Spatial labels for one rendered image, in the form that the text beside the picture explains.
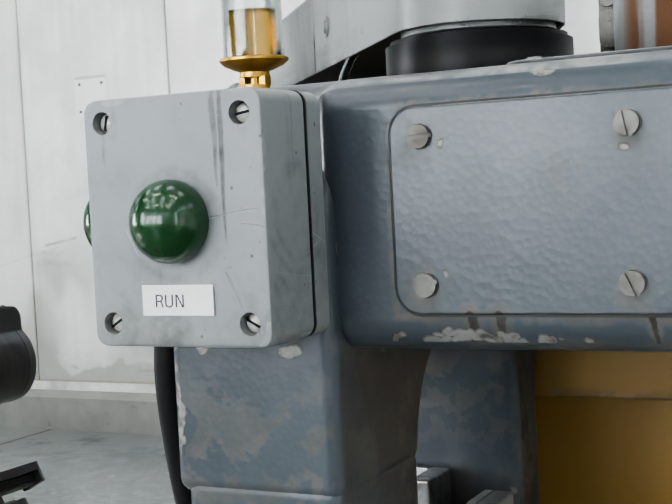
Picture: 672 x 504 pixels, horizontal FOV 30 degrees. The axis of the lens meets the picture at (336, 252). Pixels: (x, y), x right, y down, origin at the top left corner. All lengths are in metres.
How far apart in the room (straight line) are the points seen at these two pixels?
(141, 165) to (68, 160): 6.70
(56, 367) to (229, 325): 6.88
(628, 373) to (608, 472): 0.09
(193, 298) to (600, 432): 0.36
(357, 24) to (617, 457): 0.29
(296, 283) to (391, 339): 0.05
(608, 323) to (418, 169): 0.09
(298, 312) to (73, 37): 6.72
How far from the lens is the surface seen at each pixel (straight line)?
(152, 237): 0.44
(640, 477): 0.75
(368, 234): 0.47
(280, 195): 0.44
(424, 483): 0.66
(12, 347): 0.88
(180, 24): 6.74
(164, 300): 0.45
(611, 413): 0.75
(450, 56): 0.57
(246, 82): 0.53
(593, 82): 0.44
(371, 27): 0.65
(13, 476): 0.82
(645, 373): 0.69
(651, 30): 0.94
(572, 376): 0.70
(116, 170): 0.46
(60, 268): 7.22
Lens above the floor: 1.29
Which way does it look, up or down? 3 degrees down
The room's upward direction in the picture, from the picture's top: 3 degrees counter-clockwise
